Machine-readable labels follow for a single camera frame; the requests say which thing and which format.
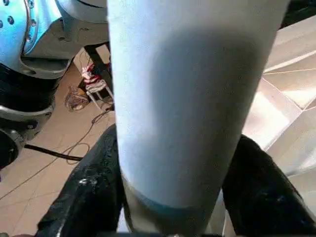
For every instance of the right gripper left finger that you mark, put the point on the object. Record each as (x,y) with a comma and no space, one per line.
(86,197)

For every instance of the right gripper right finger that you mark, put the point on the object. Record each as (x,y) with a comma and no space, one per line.
(266,197)

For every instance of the white plastic table top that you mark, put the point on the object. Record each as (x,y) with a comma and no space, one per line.
(284,103)

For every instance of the white plastic table leg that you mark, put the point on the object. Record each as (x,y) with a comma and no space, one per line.
(185,98)

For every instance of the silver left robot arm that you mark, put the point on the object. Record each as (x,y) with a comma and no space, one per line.
(29,49)

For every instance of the clear plastic bag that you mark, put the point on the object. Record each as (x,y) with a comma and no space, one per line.
(75,98)

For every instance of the red white bag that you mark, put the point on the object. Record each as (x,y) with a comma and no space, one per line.
(93,79)

